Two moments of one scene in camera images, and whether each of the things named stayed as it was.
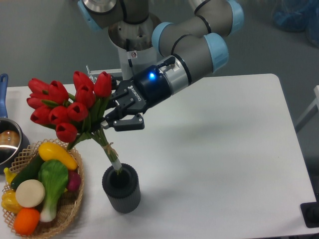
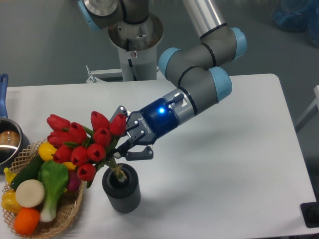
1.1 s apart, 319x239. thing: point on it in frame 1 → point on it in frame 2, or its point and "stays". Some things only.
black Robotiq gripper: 149,86 → 147,125
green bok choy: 53,174 stays
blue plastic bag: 298,15 stays
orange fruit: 26,220 stays
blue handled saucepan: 13,143 stays
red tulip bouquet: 75,116 → 86,149
